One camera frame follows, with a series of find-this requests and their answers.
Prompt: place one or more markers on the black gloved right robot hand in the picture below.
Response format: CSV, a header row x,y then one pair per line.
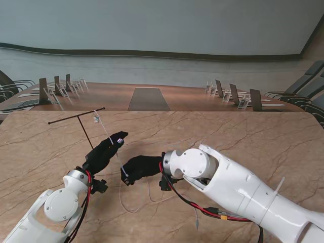
x,y
144,167

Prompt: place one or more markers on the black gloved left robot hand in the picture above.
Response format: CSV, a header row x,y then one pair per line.
x,y
103,154

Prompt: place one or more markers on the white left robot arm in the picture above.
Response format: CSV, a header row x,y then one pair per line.
x,y
60,202

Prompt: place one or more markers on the black T-bar rack hexagon base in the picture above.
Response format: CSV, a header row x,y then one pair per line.
x,y
85,131

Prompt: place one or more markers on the clear acrylic name stand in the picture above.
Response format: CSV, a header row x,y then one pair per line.
x,y
226,96
63,91
78,84
213,91
51,97
73,89
208,87
83,83
243,103

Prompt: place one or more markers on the dark upright desk panel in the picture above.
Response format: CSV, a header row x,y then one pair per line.
x,y
235,94
219,88
256,100
57,84
43,91
67,81

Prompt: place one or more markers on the brown wooden conference table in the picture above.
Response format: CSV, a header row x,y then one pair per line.
x,y
189,98

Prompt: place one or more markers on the white paper sheet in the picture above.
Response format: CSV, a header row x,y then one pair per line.
x,y
26,95
274,104

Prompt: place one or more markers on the grey desk pad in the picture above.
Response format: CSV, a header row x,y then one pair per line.
x,y
20,103

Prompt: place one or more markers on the dark grey office chair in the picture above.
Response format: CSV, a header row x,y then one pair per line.
x,y
298,84
319,101
5,93
6,81
314,88

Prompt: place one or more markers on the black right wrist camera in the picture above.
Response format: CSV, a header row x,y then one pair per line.
x,y
165,183

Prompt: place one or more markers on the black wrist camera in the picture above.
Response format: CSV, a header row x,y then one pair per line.
x,y
100,187
165,183

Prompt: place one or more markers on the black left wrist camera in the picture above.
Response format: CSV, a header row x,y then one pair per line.
x,y
100,187

